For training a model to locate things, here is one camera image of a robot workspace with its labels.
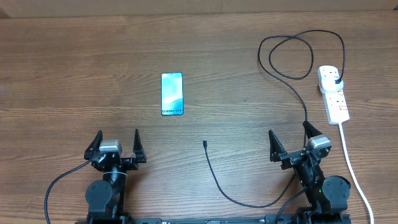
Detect white charger plug adapter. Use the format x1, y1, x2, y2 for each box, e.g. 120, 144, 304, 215
319, 77, 344, 94

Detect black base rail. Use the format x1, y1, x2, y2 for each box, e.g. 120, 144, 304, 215
75, 214, 351, 224

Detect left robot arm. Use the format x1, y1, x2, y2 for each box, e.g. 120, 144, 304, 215
84, 130, 147, 223

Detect Samsung Galaxy smartphone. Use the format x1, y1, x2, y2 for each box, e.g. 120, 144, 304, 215
161, 72, 184, 116

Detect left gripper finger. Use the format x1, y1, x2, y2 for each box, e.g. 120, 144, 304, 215
84, 130, 103, 160
132, 129, 147, 163

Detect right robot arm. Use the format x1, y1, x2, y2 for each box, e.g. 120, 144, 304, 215
265, 121, 351, 223

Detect white power strip cord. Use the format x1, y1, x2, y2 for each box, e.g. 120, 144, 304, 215
337, 122, 375, 224

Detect white power strip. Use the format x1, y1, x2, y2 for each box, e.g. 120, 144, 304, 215
317, 65, 351, 126

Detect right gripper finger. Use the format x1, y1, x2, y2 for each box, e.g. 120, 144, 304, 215
303, 121, 322, 139
269, 129, 287, 162

